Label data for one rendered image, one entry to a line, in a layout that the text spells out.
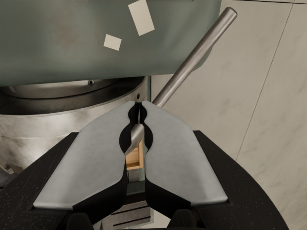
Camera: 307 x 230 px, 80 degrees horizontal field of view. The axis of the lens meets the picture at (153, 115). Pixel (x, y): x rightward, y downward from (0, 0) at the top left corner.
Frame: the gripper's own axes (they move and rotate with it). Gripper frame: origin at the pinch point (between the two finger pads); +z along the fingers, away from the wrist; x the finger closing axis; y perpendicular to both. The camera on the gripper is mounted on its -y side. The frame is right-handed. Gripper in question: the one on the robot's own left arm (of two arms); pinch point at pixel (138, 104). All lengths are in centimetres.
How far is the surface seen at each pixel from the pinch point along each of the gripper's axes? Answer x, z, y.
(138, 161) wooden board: -3, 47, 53
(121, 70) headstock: -2.4, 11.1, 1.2
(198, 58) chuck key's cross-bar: 5.2, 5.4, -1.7
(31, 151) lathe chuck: -15.7, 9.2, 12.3
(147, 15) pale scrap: 0.8, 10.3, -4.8
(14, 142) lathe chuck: -17.5, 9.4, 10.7
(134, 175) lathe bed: -5, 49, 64
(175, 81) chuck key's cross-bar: 3.3, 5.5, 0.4
